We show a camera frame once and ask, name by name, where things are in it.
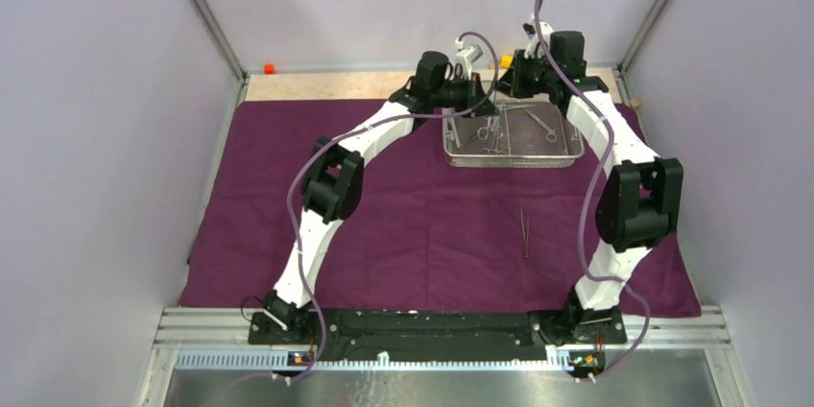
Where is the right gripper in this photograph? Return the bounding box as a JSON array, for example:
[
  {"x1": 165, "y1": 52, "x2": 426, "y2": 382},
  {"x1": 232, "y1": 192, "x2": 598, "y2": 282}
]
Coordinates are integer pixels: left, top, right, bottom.
[{"x1": 493, "y1": 50, "x2": 558, "y2": 100}]

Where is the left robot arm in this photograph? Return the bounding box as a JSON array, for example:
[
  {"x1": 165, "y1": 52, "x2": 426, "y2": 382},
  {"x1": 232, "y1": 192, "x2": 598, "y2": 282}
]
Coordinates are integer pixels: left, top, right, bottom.
[{"x1": 262, "y1": 45, "x2": 495, "y2": 344}]

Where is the steel hemostat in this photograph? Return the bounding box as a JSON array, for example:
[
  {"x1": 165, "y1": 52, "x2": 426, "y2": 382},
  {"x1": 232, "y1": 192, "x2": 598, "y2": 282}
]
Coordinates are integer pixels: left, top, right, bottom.
[{"x1": 469, "y1": 116, "x2": 504, "y2": 155}]

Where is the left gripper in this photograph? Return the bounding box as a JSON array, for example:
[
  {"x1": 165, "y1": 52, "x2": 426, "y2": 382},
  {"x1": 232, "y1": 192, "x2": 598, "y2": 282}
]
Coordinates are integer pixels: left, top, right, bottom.
[{"x1": 430, "y1": 72, "x2": 498, "y2": 119}]

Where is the steel needle holder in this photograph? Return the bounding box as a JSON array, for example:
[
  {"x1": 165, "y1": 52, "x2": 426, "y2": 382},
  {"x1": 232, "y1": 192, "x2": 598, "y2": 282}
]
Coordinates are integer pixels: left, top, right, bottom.
[{"x1": 520, "y1": 207, "x2": 530, "y2": 258}]

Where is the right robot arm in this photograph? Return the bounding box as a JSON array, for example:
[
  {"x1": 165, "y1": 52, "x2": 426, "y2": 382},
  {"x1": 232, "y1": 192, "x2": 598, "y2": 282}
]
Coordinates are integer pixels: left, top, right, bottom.
[{"x1": 497, "y1": 24, "x2": 683, "y2": 342}]

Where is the metal mesh instrument tray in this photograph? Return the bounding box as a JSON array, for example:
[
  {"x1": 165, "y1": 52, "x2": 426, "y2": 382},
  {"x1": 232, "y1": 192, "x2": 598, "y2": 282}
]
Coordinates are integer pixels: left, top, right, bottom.
[{"x1": 443, "y1": 93, "x2": 585, "y2": 169}]

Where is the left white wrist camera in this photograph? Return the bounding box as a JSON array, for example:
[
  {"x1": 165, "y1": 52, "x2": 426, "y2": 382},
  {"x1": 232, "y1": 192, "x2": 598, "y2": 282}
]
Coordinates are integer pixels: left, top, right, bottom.
[{"x1": 453, "y1": 37, "x2": 484, "y2": 80}]

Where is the yellow small block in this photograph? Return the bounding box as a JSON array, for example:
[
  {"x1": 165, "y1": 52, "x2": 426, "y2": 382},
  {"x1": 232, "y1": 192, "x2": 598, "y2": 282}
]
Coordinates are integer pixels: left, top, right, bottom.
[{"x1": 499, "y1": 55, "x2": 514, "y2": 69}]

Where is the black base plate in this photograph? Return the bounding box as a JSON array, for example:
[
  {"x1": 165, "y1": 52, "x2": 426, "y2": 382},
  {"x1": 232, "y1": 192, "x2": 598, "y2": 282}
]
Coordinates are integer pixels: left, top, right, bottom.
[{"x1": 248, "y1": 308, "x2": 628, "y2": 363}]

